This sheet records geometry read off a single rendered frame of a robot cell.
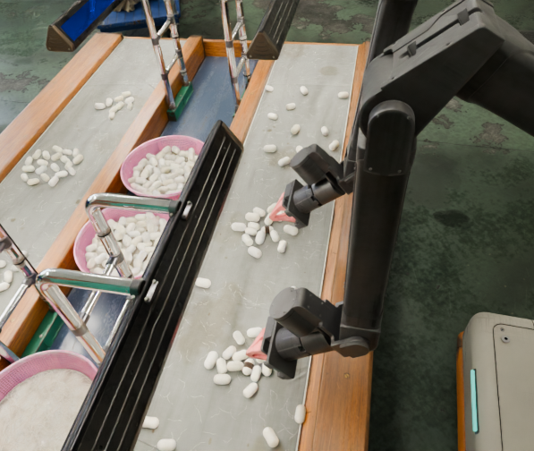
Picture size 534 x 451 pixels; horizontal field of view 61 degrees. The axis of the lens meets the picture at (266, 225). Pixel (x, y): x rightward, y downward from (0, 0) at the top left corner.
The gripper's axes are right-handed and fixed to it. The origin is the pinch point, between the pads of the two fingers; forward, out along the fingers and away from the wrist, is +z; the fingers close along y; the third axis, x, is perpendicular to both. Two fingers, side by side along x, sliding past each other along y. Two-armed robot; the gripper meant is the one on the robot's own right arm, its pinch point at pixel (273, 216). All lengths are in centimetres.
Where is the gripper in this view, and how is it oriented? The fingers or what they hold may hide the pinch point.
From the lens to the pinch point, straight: 108.1
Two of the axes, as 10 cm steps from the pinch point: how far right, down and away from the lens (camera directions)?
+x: 7.0, 5.6, 4.4
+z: -6.9, 3.6, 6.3
